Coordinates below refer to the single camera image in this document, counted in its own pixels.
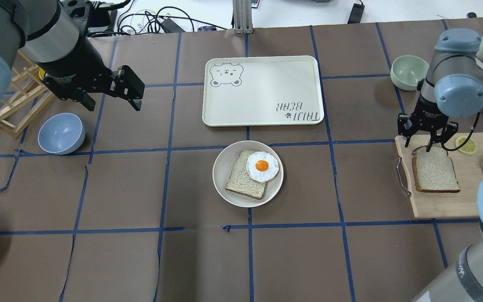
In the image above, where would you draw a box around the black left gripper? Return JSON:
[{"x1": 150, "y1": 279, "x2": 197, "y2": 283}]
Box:
[{"x1": 38, "y1": 35, "x2": 145, "y2": 112}]

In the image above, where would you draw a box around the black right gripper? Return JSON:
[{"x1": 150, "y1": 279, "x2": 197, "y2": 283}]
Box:
[{"x1": 397, "y1": 94, "x2": 459, "y2": 152}]

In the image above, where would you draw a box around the bread slice from board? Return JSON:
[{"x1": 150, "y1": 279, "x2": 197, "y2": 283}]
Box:
[{"x1": 412, "y1": 146, "x2": 461, "y2": 193}]

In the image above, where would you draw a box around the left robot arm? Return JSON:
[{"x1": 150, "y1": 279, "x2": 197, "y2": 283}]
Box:
[{"x1": 0, "y1": 0, "x2": 145, "y2": 111}]

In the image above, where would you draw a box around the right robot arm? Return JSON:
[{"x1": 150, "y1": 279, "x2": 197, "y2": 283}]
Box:
[{"x1": 397, "y1": 28, "x2": 483, "y2": 302}]

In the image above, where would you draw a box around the bread slice on plate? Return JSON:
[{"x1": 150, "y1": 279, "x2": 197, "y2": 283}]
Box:
[{"x1": 224, "y1": 150, "x2": 267, "y2": 200}]

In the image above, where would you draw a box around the cream round plate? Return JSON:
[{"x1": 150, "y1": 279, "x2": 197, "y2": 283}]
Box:
[{"x1": 212, "y1": 140, "x2": 284, "y2": 208}]

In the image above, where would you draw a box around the lemon slice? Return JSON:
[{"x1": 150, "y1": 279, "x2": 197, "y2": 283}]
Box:
[{"x1": 454, "y1": 136, "x2": 478, "y2": 155}]

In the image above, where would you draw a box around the green bowl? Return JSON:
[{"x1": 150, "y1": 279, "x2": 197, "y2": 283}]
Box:
[{"x1": 390, "y1": 55, "x2": 429, "y2": 91}]

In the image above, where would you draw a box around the blue bowl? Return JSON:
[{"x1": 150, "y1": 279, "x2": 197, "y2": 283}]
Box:
[{"x1": 38, "y1": 112, "x2": 86, "y2": 155}]

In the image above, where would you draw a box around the wooden cutting board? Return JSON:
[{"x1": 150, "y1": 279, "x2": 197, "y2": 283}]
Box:
[{"x1": 395, "y1": 132, "x2": 483, "y2": 219}]

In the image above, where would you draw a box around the wooden dish rack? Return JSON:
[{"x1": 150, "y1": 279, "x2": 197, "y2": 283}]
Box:
[{"x1": 0, "y1": 50, "x2": 55, "y2": 139}]

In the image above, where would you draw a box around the black power adapter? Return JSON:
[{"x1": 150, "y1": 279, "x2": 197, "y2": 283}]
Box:
[{"x1": 159, "y1": 18, "x2": 186, "y2": 33}]

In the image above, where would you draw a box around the cream bear serving tray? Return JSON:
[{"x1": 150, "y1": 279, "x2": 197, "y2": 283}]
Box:
[{"x1": 202, "y1": 55, "x2": 324, "y2": 127}]

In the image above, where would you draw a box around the fried egg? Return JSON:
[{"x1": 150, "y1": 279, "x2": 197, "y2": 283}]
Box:
[{"x1": 247, "y1": 151, "x2": 280, "y2": 183}]

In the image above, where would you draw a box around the aluminium frame post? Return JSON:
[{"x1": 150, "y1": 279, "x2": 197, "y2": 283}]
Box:
[{"x1": 232, "y1": 0, "x2": 254, "y2": 34}]

